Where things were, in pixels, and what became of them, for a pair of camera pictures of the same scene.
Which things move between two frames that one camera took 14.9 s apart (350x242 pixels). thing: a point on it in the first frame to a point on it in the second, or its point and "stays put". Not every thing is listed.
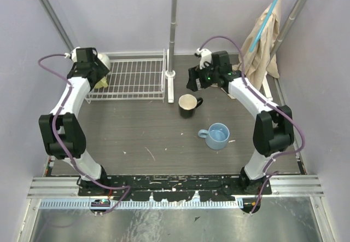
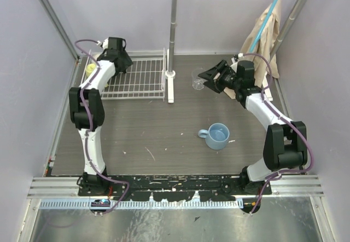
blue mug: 216,136 stays put
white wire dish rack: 140,75 stays put
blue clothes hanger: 266,18 stays put
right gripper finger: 194,73 to 213,73
